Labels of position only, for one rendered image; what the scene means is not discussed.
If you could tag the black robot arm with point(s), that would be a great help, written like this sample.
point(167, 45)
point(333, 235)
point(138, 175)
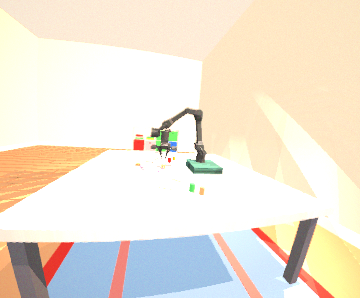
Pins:
point(199, 146)

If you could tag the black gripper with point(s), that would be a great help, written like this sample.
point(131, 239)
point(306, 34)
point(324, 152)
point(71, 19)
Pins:
point(174, 148)

